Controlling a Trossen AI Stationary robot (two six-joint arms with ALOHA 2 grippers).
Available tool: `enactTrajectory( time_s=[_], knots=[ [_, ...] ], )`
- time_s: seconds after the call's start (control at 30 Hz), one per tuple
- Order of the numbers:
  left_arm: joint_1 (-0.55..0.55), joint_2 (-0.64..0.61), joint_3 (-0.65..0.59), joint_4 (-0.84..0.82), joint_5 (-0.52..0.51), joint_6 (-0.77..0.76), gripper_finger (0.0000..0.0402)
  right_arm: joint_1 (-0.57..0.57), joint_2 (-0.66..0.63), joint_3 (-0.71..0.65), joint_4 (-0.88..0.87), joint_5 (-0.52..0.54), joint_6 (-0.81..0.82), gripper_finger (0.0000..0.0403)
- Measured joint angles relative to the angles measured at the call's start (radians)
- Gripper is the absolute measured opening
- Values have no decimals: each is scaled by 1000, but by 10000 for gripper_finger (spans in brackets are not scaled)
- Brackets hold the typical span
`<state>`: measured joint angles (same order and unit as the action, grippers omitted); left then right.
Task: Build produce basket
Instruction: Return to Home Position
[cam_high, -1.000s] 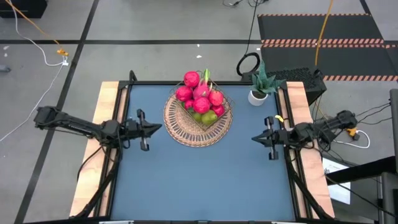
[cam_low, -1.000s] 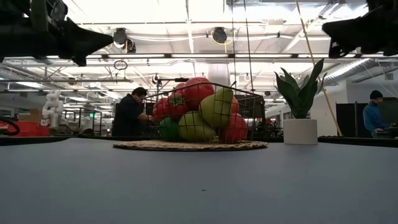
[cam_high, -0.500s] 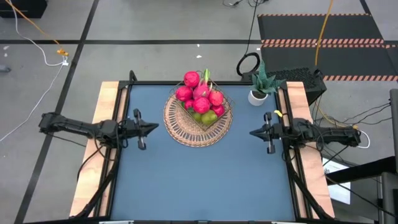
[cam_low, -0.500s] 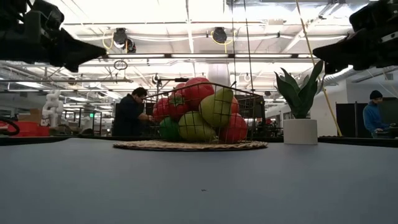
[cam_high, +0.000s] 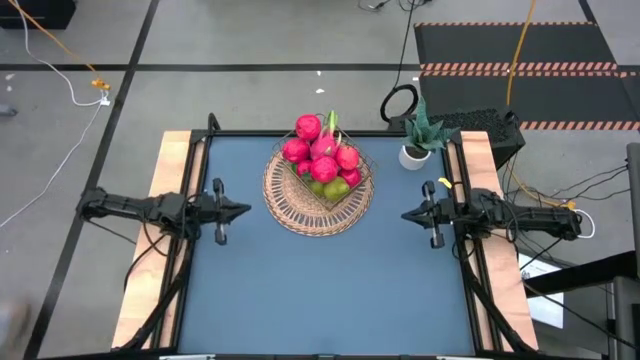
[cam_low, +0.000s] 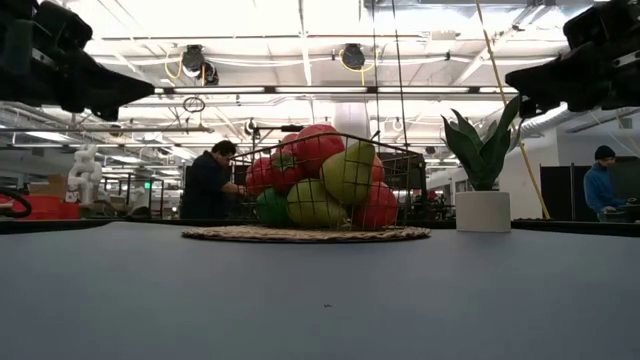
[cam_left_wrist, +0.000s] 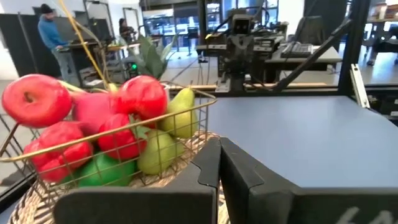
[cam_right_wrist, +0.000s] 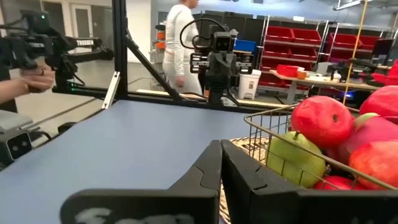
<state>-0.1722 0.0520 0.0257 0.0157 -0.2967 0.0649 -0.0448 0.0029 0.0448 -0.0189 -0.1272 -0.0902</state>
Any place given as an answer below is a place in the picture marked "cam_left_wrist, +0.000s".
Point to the red apple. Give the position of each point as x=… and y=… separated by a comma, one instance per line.
x=40, y=102
x=141, y=96

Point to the grey desk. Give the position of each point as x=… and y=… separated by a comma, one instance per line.
x=326, y=57

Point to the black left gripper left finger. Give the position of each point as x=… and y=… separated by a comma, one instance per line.
x=140, y=205

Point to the round dark green lime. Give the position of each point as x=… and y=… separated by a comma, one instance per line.
x=105, y=172

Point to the seated person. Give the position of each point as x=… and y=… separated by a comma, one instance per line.
x=124, y=29

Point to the yellow-green apple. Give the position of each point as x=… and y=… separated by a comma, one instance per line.
x=158, y=149

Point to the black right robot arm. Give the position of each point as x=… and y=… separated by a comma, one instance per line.
x=237, y=79

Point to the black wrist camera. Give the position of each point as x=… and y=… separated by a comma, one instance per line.
x=242, y=25

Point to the red tomato with green stem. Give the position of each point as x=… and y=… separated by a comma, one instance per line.
x=119, y=141

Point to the standing person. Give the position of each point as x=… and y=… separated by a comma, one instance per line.
x=49, y=34

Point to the yellow-green pear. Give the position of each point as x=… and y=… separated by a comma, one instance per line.
x=182, y=105

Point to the pink fruit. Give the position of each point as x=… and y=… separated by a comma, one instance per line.
x=91, y=110

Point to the artificial plant in white pot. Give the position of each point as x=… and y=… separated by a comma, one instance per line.
x=152, y=59

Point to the black keyboard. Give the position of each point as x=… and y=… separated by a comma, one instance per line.
x=295, y=49

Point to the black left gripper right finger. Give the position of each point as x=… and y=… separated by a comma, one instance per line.
x=311, y=207

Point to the white metal bracket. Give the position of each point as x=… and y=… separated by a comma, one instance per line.
x=359, y=85

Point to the round wicker placemat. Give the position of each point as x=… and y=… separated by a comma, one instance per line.
x=31, y=205

